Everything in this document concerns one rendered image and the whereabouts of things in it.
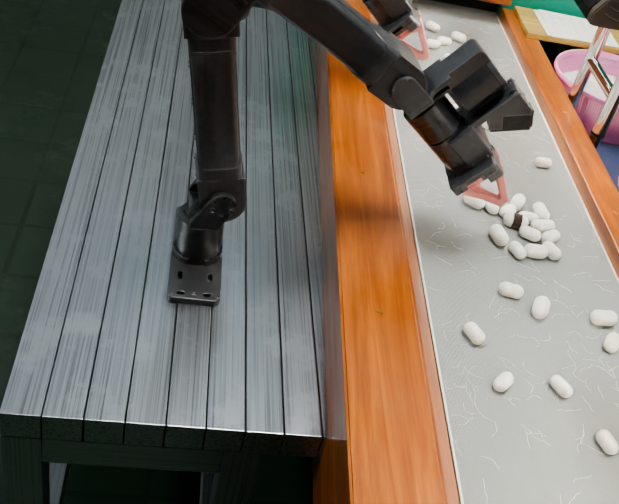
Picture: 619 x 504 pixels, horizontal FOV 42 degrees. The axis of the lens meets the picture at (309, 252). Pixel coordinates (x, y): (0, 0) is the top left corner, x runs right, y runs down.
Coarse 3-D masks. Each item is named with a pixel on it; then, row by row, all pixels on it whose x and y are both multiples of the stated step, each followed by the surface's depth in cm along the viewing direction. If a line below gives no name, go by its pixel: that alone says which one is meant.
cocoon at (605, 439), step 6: (600, 432) 91; (606, 432) 91; (600, 438) 91; (606, 438) 91; (612, 438) 91; (600, 444) 91; (606, 444) 90; (612, 444) 90; (606, 450) 90; (612, 450) 90
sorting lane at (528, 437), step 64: (512, 64) 170; (448, 192) 127; (512, 192) 131; (576, 192) 134; (448, 256) 114; (512, 256) 117; (576, 256) 120; (448, 320) 103; (512, 320) 106; (576, 320) 108; (448, 384) 95; (512, 384) 97; (576, 384) 99; (512, 448) 89; (576, 448) 91
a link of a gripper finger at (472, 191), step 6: (480, 180) 109; (498, 180) 110; (504, 180) 110; (468, 186) 109; (474, 186) 110; (498, 186) 111; (504, 186) 111; (468, 192) 110; (474, 192) 111; (480, 192) 111; (486, 192) 112; (504, 192) 112; (480, 198) 112; (486, 198) 112; (492, 198) 112; (498, 198) 113; (504, 198) 113; (498, 204) 113
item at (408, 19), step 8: (368, 0) 134; (376, 0) 134; (368, 8) 136; (376, 8) 135; (376, 16) 136; (384, 16) 135; (408, 16) 133; (384, 24) 137; (392, 24) 135; (400, 24) 134; (408, 24) 133
